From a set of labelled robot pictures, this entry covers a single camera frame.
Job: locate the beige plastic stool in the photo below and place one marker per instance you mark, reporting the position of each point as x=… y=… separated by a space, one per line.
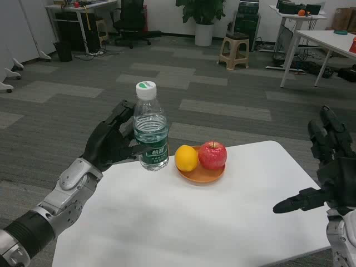
x=234 y=47

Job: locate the white office partition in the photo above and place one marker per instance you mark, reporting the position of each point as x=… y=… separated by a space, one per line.
x=7 y=41
x=36 y=25

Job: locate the clear water bottle green label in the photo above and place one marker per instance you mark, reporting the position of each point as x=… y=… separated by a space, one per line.
x=151 y=130

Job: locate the yellow lemon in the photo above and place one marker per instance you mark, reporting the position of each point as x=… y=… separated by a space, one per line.
x=185 y=158

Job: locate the white plant pot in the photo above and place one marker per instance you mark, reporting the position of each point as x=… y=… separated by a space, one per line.
x=203 y=34

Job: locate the green potted plant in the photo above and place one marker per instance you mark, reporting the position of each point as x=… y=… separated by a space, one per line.
x=203 y=9

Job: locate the black bag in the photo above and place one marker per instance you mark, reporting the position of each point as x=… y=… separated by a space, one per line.
x=347 y=73

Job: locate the small orange object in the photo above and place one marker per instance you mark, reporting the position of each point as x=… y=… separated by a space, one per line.
x=301 y=12

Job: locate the white power strip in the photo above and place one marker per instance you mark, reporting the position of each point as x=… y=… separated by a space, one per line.
x=96 y=52

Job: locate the black office chair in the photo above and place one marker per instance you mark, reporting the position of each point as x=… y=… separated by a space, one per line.
x=130 y=19

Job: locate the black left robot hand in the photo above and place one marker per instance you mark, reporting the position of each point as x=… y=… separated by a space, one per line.
x=103 y=147

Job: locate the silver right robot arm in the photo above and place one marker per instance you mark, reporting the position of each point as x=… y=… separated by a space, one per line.
x=343 y=236

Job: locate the teal flat object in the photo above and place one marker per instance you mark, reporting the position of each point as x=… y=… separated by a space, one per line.
x=341 y=32

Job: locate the white desk with computer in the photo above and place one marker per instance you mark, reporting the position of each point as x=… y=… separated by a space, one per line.
x=80 y=7

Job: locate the red object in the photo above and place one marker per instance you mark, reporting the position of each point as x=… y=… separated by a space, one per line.
x=353 y=44

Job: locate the red apple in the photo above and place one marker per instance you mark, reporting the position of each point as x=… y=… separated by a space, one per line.
x=212 y=155

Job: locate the black equipment rack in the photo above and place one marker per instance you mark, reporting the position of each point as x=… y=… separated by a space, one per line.
x=247 y=25

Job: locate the orange round plate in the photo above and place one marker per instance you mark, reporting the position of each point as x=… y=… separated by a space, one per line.
x=201 y=176

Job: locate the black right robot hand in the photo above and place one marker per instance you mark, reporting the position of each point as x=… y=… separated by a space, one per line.
x=336 y=172

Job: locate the black equipment box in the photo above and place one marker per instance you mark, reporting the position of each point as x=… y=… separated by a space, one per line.
x=299 y=7

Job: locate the black computer tower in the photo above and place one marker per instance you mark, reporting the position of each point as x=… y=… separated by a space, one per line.
x=72 y=30

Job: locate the white desk with teal object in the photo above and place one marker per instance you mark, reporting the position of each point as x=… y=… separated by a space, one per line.
x=320 y=39

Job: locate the brown cardboard box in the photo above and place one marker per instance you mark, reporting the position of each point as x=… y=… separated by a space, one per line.
x=345 y=18

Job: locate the black waste bin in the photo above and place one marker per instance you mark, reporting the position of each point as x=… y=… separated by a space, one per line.
x=63 y=51

